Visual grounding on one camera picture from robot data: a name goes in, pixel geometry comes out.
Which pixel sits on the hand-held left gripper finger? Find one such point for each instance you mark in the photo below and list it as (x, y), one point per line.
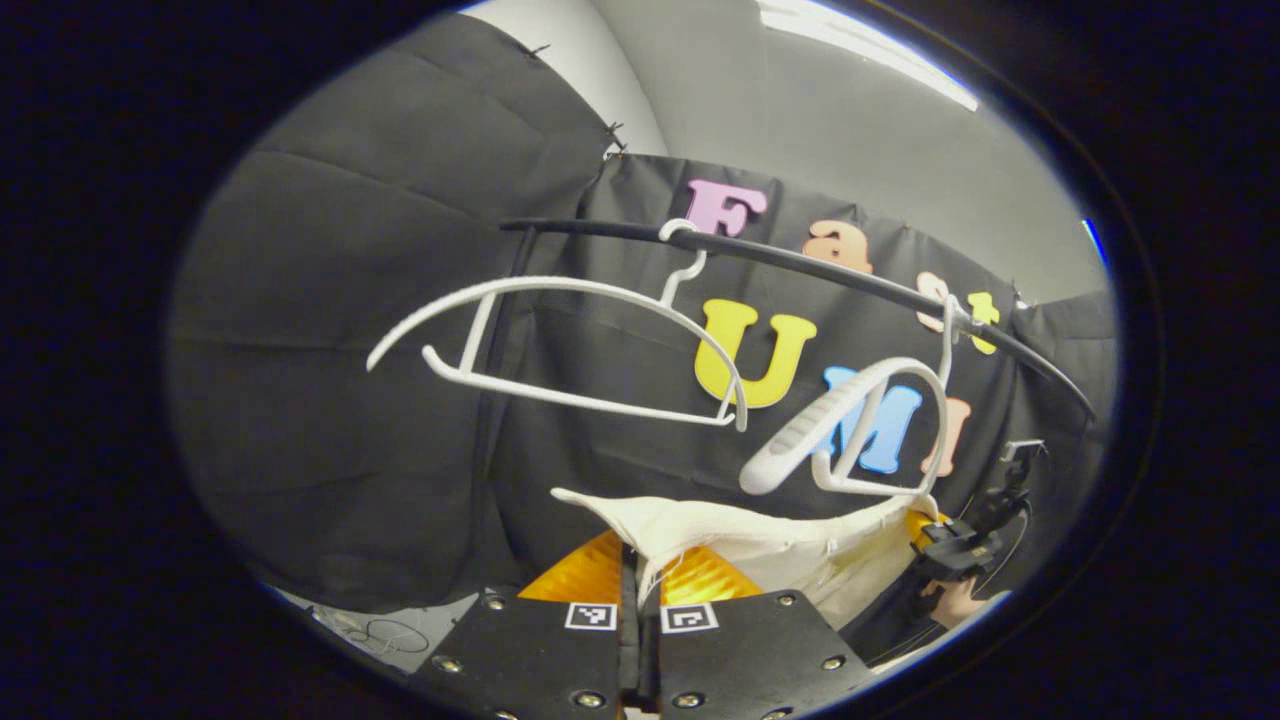
(650, 660)
(629, 640)

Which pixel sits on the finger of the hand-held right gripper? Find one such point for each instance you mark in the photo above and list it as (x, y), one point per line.
(925, 528)

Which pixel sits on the cream shirt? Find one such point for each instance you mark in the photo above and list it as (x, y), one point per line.
(760, 545)

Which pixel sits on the white plastic hanger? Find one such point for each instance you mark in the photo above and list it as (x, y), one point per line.
(560, 395)
(810, 425)

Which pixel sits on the black clothes rack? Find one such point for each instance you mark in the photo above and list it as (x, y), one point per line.
(800, 262)

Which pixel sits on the ceiling light panel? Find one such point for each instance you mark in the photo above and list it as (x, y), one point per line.
(870, 50)

